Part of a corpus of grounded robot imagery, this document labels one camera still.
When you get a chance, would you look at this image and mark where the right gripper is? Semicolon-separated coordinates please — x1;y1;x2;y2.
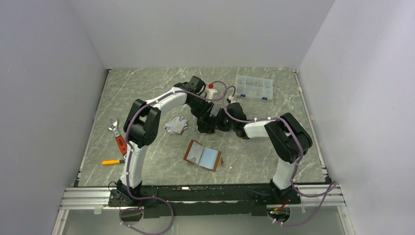
209;109;236;132

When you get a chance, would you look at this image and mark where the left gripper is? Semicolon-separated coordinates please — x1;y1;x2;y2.
187;96;214;125

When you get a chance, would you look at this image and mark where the single silver VIP card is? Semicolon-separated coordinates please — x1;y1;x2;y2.
186;144;205;165

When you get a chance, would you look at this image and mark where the brown leather card holder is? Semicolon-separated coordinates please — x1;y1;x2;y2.
184;140;222;172

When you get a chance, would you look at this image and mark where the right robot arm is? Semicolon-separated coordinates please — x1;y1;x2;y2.
214;102;313;203

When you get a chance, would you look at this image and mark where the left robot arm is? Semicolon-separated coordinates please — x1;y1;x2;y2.
116;76;215;206

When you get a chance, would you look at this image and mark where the clear plastic organizer box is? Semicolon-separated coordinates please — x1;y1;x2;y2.
235;75;274;101

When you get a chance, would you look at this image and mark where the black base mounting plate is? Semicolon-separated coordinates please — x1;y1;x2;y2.
108;183;301;218

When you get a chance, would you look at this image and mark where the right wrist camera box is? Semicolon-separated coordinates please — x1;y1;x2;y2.
227;95;236;104

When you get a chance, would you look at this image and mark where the red handled adjustable wrench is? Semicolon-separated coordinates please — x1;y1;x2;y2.
108;118;128;158

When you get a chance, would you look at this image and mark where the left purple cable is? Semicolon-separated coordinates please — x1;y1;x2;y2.
118;81;235;235

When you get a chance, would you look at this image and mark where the yellow handled screwdriver left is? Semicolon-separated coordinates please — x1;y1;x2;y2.
102;159;125;165

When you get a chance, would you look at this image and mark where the aluminium rail frame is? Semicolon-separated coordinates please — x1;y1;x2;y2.
59;184;355;235

